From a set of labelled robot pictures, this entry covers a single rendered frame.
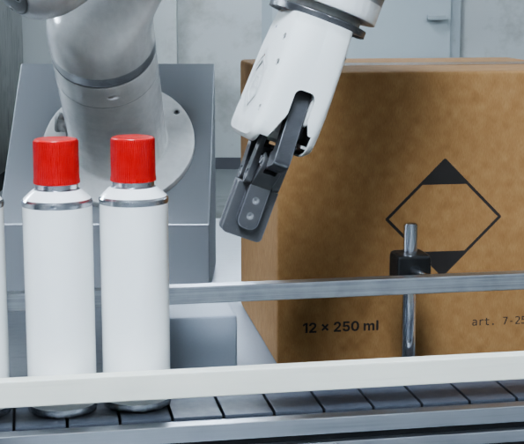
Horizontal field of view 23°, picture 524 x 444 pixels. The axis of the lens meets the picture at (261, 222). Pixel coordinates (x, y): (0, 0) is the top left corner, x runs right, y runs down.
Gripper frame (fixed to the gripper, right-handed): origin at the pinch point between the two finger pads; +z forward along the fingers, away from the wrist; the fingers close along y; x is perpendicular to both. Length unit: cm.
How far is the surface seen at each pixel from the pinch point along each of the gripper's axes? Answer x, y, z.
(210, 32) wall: 102, -777, -40
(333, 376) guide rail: 9.8, 3.5, 9.4
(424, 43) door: 237, -745, -82
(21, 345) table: -9.5, -37.3, 24.1
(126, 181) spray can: -9.5, 0.9, 0.8
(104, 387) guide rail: -6.3, 3.5, 15.3
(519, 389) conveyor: 25.3, 1.4, 6.3
